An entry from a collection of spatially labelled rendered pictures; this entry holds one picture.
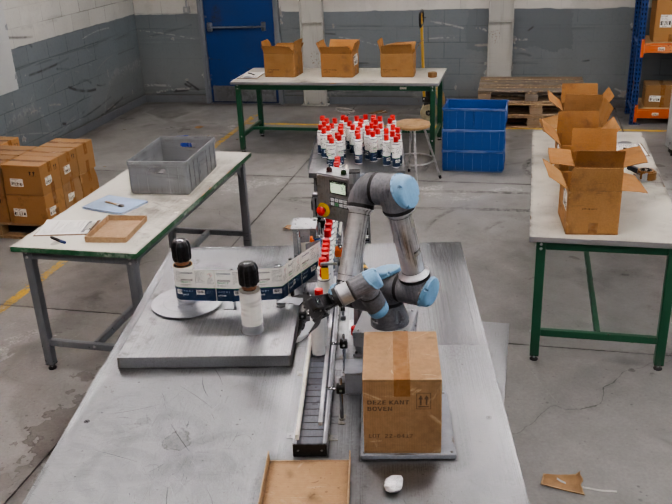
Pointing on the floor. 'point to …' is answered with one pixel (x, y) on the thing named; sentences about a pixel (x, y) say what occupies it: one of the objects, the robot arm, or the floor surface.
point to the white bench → (121, 252)
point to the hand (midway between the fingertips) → (285, 322)
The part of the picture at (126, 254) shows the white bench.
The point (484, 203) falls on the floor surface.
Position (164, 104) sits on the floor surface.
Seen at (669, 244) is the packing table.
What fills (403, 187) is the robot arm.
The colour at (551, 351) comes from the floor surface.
